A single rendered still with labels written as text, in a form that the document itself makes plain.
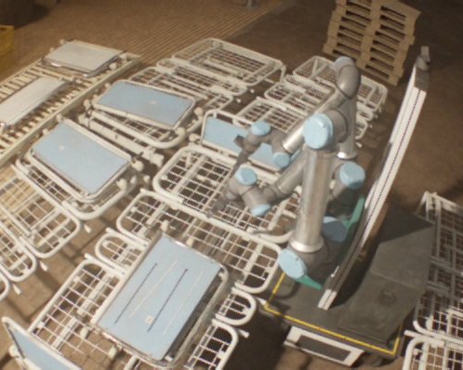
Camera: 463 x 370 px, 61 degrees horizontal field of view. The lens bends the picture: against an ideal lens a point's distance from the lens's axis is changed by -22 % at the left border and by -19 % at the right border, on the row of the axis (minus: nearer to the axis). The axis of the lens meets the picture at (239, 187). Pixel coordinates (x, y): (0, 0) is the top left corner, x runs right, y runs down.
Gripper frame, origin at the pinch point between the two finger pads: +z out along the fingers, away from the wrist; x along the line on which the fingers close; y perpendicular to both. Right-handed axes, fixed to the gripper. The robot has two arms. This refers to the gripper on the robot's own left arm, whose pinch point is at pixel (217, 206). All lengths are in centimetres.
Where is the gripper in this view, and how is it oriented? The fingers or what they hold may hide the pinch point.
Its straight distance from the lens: 237.5
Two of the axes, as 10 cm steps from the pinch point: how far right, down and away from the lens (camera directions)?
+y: -7.1, -7.0, 0.1
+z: -4.3, 4.4, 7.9
